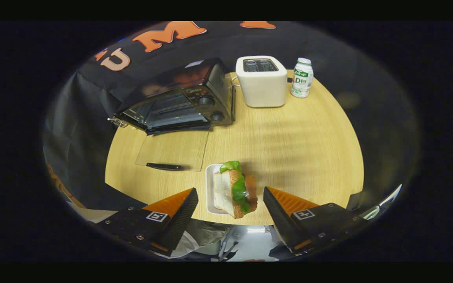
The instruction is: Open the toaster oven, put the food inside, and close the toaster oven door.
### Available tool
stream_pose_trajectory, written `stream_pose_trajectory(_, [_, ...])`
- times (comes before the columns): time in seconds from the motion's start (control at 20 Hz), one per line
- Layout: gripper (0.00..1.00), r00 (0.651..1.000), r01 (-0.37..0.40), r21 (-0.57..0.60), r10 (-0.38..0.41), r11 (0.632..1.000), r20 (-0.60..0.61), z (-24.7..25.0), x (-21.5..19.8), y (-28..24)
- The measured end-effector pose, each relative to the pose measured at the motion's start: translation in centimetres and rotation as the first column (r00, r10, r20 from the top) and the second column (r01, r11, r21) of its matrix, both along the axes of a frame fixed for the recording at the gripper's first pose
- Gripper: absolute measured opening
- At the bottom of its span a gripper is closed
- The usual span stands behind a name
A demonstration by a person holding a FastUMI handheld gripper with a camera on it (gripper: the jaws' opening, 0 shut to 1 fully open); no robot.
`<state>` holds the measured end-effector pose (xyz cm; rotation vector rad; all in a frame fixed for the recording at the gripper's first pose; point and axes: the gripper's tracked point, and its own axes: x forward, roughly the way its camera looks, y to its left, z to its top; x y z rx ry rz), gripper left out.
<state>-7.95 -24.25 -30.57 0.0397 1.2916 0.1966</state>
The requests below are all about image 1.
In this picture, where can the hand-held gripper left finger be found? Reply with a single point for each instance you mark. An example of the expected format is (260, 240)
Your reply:
(179, 224)

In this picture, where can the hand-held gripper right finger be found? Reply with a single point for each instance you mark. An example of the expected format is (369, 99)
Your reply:
(281, 220)

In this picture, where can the lettuce sandwich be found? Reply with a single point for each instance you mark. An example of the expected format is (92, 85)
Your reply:
(236, 190)

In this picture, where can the black toaster oven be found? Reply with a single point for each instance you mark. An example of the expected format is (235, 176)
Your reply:
(183, 106)

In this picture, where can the white pop-up toaster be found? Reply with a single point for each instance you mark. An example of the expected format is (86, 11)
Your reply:
(264, 86)

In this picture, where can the white plastic tray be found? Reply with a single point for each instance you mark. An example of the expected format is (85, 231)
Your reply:
(210, 188)

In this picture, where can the white green-label bottle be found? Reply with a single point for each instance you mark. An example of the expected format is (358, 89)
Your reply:
(301, 78)

